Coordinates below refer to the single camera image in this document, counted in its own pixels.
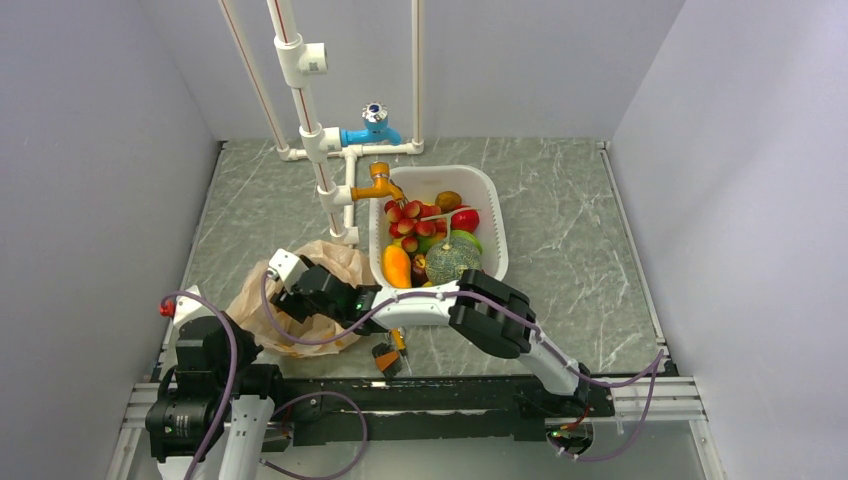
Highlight peach plastic bag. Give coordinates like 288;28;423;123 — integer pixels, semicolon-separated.
225;240;376;359

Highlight yellow orange fake mango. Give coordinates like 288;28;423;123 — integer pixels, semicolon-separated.
381;244;412;289

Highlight green netted fake melon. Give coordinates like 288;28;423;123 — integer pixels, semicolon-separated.
425;236;482;285

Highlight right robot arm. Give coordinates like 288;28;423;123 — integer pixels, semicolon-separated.
260;258;590;415

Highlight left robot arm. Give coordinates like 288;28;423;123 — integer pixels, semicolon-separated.
145;314;288;479

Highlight dark purple fake mangosteen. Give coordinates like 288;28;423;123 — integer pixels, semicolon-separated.
411;254;429;288

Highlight green fake lime slice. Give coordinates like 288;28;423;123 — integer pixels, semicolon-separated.
451;230;484;254

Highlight brown fake kiwi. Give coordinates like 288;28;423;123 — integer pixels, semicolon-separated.
434;191;463;213

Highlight red fake apple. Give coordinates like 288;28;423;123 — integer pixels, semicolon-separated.
450;206;480;233

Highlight orange black brush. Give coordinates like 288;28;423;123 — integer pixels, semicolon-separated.
371;343;404;380

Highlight orange faucet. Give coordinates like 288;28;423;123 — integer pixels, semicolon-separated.
351;162;406;203

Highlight blue faucet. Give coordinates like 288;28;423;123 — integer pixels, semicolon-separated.
340;102;403;147

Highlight white plastic basin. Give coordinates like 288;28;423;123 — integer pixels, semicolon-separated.
366;165;509;287

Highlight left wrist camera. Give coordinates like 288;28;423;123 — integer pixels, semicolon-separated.
159;295;211;331

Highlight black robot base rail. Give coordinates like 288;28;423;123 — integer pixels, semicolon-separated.
262;375;615;453

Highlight white PVC pipe frame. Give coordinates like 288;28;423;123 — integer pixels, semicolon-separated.
218;1;424;247

